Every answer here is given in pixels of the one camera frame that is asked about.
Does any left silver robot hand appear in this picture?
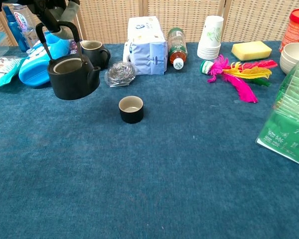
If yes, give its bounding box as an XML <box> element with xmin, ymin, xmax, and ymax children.
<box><xmin>29</xmin><ymin>0</ymin><xmax>81</xmax><ymax>41</ymax></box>

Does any blue detergent bottle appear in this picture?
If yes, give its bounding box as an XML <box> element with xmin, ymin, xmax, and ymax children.
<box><xmin>18</xmin><ymin>32</ymin><xmax>71</xmax><ymax>89</ymax></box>

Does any black ceramic pitcher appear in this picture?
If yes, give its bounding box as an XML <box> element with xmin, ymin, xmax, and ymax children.
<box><xmin>80</xmin><ymin>40</ymin><xmax>112</xmax><ymax>71</ymax></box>

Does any blue plastic bottle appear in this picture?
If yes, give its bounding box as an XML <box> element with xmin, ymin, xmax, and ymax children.
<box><xmin>2</xmin><ymin>6</ymin><xmax>31</xmax><ymax>53</ymax></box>

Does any woven bamboo folding screen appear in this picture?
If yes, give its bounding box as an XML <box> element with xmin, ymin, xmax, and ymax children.
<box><xmin>0</xmin><ymin>0</ymin><xmax>299</xmax><ymax>47</ymax></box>

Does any blue tablecloth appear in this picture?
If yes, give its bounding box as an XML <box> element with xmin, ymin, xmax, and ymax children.
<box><xmin>0</xmin><ymin>41</ymin><xmax>299</xmax><ymax>239</ymax></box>

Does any clear box of green teabags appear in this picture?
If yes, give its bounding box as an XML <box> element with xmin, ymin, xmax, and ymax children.
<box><xmin>255</xmin><ymin>58</ymin><xmax>299</xmax><ymax>167</ymax></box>

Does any steel wool scrubber in wrapper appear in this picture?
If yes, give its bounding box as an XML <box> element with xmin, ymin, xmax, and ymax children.
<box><xmin>104</xmin><ymin>61</ymin><xmax>138</xmax><ymax>88</ymax></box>

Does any yellow sponge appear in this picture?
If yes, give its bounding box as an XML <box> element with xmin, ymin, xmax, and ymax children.
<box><xmin>231</xmin><ymin>40</ymin><xmax>273</xmax><ymax>63</ymax></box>

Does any dark blue patterned box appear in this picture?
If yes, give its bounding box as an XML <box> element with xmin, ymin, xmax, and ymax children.
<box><xmin>69</xmin><ymin>39</ymin><xmax>83</xmax><ymax>57</ymax></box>

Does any white tissue pack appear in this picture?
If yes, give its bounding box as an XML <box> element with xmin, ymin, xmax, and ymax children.
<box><xmin>123</xmin><ymin>16</ymin><xmax>168</xmax><ymax>76</ymax></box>

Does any stack of beige bowls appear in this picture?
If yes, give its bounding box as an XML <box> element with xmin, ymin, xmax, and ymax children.
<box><xmin>279</xmin><ymin>42</ymin><xmax>299</xmax><ymax>75</ymax></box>

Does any brown tea bottle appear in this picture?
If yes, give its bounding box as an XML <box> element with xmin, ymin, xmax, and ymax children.
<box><xmin>167</xmin><ymin>27</ymin><xmax>189</xmax><ymax>71</ymax></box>

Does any black cast-iron teapot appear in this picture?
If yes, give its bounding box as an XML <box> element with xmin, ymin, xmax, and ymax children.
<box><xmin>35</xmin><ymin>21</ymin><xmax>102</xmax><ymax>101</ymax></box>

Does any clear water bottle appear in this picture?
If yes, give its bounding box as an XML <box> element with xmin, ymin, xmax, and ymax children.
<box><xmin>11</xmin><ymin>3</ymin><xmax>41</xmax><ymax>48</ymax></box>

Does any teal snack bag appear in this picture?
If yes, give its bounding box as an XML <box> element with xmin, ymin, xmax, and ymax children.
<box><xmin>0</xmin><ymin>56</ymin><xmax>26</xmax><ymax>91</ymax></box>

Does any stack of paper cups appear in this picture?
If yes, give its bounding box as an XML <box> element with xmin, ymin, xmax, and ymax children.
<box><xmin>197</xmin><ymin>15</ymin><xmax>225</xmax><ymax>60</ymax></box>

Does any small ceramic cup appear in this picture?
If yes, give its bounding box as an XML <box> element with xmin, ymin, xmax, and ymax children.
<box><xmin>118</xmin><ymin>96</ymin><xmax>145</xmax><ymax>124</ymax></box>

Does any pink feather shuttlecock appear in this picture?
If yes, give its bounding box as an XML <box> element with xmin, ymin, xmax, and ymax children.
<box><xmin>199</xmin><ymin>54</ymin><xmax>279</xmax><ymax>104</ymax></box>

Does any orange cylindrical canister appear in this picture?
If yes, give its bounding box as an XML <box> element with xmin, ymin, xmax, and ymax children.
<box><xmin>279</xmin><ymin>8</ymin><xmax>299</xmax><ymax>53</ymax></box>

